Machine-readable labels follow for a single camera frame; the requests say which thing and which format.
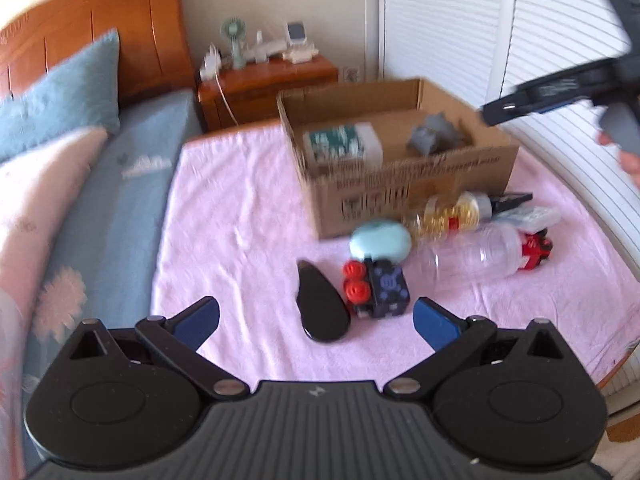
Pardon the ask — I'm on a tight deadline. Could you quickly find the dark blue toy train block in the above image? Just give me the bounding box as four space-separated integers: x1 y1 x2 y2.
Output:
342 257 410 318

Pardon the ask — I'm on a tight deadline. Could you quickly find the clear plastic jar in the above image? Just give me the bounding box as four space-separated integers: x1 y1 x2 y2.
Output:
418 223 523 290

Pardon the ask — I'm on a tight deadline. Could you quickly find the light blue oval case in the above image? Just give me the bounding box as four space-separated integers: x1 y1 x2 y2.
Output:
349 220 412 264

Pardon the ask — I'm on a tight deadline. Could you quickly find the yellow capsule bottle silver cap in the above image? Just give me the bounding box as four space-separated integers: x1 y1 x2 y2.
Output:
402 192 492 242

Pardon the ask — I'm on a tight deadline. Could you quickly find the black oval glossy object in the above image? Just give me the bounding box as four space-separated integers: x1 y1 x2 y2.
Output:
296 260 350 344

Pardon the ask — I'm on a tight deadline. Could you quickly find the clear plastic labelled case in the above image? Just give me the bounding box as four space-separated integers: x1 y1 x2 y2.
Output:
494 206 561 234

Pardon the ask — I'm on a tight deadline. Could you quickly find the grey cat figurine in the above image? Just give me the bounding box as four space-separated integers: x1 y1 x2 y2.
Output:
407 113 466 156

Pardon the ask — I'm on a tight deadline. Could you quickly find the white green medical bottle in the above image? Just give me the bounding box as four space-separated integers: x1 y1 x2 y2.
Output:
303 122 384 174

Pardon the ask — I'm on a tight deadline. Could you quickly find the red toy train block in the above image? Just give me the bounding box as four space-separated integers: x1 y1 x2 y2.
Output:
518 229 553 271

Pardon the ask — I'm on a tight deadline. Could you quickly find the person's right hand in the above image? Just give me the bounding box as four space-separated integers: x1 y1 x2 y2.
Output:
597 132 640 188

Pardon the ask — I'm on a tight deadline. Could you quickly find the blue grey bed sheet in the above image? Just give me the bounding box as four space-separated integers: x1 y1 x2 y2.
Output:
19 88 205 466

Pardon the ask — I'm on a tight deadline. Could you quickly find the pink cloth cover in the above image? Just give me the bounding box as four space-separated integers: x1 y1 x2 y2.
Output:
152 126 639 385

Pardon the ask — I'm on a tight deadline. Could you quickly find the brown cardboard box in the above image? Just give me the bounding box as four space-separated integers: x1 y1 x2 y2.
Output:
277 79 518 240

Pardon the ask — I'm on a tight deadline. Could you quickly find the pink floral quilt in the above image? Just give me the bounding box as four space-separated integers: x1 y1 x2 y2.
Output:
1 127 108 479

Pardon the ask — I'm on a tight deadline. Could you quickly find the wooden nightstand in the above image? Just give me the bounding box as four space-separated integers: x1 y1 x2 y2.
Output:
198 55 340 132

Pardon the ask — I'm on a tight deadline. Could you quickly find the blue pillow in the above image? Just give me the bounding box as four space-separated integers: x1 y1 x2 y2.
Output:
1 29 120 162

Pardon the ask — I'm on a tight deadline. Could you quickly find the white power strip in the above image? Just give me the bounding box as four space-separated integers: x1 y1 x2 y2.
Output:
200 44 222 81

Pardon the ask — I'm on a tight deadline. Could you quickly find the white router box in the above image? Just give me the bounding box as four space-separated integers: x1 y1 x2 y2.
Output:
242 30 288 63

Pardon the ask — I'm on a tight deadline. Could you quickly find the white remote control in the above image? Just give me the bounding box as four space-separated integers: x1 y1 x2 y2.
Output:
282 46 319 65

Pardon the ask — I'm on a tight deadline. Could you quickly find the green mini desk fan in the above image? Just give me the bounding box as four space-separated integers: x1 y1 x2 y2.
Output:
221 18 246 70

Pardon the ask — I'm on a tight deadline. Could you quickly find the white smart display clock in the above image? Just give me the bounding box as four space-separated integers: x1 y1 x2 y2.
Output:
286 22 308 51

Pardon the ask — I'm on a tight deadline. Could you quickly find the wooden bed headboard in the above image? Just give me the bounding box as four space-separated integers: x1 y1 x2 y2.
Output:
1 0 195 106

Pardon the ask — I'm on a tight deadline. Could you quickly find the wall power outlet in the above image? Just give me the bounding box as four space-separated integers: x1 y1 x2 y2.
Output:
341 66 361 84

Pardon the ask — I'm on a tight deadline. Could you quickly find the white charging cable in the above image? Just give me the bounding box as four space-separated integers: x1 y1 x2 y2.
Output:
214 74 241 128

